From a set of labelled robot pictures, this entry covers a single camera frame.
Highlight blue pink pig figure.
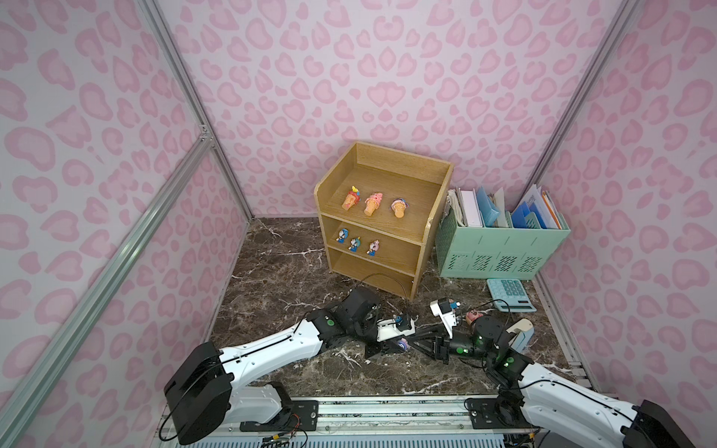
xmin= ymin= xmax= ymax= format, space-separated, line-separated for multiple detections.
xmin=367 ymin=240 xmax=380 ymax=257

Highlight small teal figure toy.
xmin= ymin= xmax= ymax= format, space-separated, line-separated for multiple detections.
xmin=349 ymin=237 xmax=361 ymax=252

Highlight small blue figure toy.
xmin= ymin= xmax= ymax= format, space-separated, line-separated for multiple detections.
xmin=336 ymin=228 xmax=349 ymax=244

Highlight pink ice cream cone toy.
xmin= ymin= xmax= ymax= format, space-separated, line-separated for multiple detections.
xmin=364 ymin=192 xmax=383 ymax=217

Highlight wooden three-tier shelf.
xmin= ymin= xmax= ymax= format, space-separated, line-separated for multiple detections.
xmin=314 ymin=142 xmax=454 ymax=299

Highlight sprinkled ice cream cone toy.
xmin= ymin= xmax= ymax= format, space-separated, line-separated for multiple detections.
xmin=342 ymin=186 xmax=360 ymax=211

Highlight small purple figure toy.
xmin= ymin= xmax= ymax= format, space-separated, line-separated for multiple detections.
xmin=397 ymin=339 xmax=410 ymax=352

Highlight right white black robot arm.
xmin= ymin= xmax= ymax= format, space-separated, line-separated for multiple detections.
xmin=409 ymin=315 xmax=694 ymax=447

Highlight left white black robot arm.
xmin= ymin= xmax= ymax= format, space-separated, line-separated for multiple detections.
xmin=164 ymin=287 xmax=416 ymax=446

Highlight pink round toy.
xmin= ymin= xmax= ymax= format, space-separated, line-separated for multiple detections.
xmin=465 ymin=310 xmax=484 ymax=325

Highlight white blue stapler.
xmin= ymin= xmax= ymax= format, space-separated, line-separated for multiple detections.
xmin=507 ymin=318 xmax=535 ymax=354

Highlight mint green calculator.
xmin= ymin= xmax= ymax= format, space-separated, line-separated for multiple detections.
xmin=487 ymin=279 xmax=537 ymax=313

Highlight mint green file organizer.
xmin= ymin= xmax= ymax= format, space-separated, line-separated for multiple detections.
xmin=435 ymin=213 xmax=571 ymax=280

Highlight papers and folders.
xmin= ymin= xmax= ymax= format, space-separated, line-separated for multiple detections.
xmin=443 ymin=184 xmax=569 ymax=231

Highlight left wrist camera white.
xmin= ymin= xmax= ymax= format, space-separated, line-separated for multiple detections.
xmin=376 ymin=315 xmax=416 ymax=343

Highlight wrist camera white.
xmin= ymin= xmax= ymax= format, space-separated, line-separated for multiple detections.
xmin=376 ymin=315 xmax=416 ymax=343
xmin=429 ymin=299 xmax=460 ymax=339

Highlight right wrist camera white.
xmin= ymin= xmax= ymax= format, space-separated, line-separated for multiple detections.
xmin=429 ymin=299 xmax=460 ymax=339

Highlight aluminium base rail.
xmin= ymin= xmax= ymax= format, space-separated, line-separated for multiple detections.
xmin=150 ymin=391 xmax=640 ymax=448

